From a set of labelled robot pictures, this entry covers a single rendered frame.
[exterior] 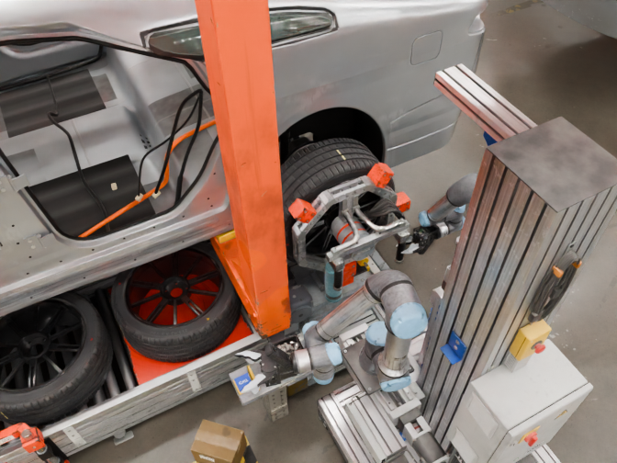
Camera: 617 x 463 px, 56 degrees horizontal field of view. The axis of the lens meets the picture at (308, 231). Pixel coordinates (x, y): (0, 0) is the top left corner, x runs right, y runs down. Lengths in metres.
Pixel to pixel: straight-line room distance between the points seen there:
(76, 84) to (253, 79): 2.41
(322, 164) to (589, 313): 1.99
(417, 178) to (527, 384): 2.51
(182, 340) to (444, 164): 2.42
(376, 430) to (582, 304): 1.87
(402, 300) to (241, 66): 0.86
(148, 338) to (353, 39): 1.70
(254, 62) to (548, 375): 1.36
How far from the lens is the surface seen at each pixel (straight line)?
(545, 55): 5.83
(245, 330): 3.18
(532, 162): 1.50
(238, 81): 1.75
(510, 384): 2.05
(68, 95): 3.99
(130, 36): 2.30
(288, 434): 3.21
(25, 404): 3.02
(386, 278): 1.91
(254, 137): 1.90
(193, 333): 2.95
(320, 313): 3.33
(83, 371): 3.00
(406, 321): 1.84
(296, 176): 2.66
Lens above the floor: 3.00
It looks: 50 degrees down
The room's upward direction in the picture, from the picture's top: 1 degrees counter-clockwise
